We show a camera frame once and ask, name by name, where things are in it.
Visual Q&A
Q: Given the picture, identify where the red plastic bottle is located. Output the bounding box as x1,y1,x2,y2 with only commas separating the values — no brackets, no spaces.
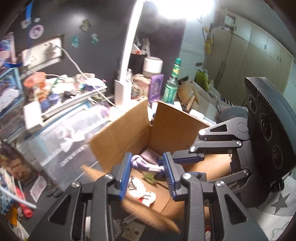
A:
16,187,33,218

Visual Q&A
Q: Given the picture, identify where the green bottle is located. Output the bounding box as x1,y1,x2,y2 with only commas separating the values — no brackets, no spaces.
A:
162,58,182,103

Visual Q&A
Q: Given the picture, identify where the blue Cinnamoroll box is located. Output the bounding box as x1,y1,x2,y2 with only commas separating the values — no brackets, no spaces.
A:
0,67,25,118

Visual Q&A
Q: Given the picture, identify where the orange figure toy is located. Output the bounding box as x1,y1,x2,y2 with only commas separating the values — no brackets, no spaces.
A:
23,72,49,102

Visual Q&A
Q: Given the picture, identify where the clear zip bag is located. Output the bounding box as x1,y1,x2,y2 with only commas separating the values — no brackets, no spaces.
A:
22,104,109,189

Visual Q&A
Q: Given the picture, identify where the white fluffy keychain plush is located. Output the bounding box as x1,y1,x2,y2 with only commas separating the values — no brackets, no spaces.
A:
127,175,156,207

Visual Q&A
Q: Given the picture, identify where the brown cardboard box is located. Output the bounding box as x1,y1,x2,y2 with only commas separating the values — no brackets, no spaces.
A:
89,100,230,221

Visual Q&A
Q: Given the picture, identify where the white wall power socket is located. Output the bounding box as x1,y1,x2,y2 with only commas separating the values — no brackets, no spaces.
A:
22,35,64,71

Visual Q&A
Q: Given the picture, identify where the black marker pen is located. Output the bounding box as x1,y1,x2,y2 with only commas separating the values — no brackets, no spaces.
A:
46,186,63,198

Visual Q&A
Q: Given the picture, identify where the green jelly cup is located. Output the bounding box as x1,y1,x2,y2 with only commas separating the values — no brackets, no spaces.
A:
142,172,158,185

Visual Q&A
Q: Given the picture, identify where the blue ribbon lanyard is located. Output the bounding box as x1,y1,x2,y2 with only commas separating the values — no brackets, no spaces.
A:
4,1,34,68

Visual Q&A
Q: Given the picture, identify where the purple barcode box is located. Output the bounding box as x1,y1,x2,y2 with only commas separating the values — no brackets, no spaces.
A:
140,148,160,165

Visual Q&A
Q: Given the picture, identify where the white desk lamp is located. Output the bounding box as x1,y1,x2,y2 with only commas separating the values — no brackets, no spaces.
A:
114,1,220,106

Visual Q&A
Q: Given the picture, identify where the paper tag with hole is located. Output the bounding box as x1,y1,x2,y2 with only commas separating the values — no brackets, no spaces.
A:
121,222,145,241

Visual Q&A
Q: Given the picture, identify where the white drawer unit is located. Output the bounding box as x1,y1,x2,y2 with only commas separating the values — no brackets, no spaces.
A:
16,100,109,162

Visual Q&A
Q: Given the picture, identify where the pink white sachet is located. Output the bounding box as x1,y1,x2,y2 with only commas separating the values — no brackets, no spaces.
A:
30,176,47,203

